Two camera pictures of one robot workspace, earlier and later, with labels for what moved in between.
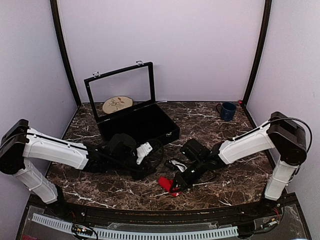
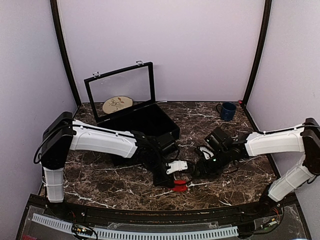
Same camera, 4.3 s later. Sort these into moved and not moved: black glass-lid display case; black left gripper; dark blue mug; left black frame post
Moved: black left gripper
Not moved: black glass-lid display case; left black frame post; dark blue mug
